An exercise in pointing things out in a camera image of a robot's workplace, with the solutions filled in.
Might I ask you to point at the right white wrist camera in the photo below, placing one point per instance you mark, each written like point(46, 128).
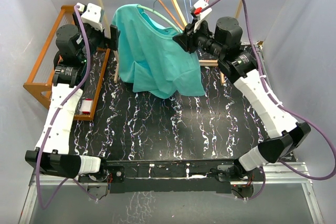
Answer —
point(200, 11)

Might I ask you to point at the wooden clothes rack frame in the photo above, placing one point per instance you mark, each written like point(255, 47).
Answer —
point(203, 63)

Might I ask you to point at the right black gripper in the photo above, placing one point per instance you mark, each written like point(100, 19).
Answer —
point(186, 40)

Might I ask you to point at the red white eraser box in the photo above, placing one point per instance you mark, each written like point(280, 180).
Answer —
point(86, 106)

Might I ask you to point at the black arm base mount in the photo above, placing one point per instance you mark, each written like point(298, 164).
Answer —
point(216, 175)

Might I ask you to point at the green plastic hanger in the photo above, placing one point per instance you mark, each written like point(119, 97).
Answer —
point(161, 7)

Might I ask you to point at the orange wooden tiered rack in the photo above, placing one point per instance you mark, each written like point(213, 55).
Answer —
point(39, 81)

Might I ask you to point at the aluminium rail frame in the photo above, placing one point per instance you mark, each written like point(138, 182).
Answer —
point(278, 196)

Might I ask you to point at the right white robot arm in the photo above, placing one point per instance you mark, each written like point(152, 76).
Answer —
point(240, 67)

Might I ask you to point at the teal t shirt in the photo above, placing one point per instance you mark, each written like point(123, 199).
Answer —
point(150, 60)

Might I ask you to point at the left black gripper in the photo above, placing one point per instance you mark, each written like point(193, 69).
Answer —
point(109, 43)

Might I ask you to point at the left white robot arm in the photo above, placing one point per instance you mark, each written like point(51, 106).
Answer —
point(76, 46)

